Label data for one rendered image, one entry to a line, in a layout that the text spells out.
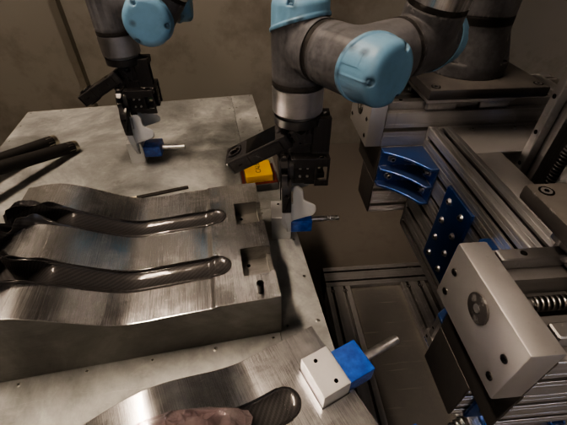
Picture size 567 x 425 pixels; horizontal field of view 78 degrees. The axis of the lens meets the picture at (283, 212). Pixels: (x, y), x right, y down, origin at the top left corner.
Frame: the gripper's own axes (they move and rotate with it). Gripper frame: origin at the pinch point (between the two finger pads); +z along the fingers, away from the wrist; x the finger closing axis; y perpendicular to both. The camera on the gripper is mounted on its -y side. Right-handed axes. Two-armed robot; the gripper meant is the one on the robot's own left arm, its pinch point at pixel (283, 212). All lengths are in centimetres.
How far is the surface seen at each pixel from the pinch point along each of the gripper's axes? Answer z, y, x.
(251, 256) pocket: -2.3, -5.6, -12.8
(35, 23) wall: 3, -123, 165
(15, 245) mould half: -8.9, -37.0, -15.0
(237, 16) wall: 2, -16, 168
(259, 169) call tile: 0.8, -4.5, 15.7
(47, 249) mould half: -8.3, -32.9, -15.3
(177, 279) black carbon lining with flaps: -3.5, -16.0, -17.6
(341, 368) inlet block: -3.6, 4.9, -31.5
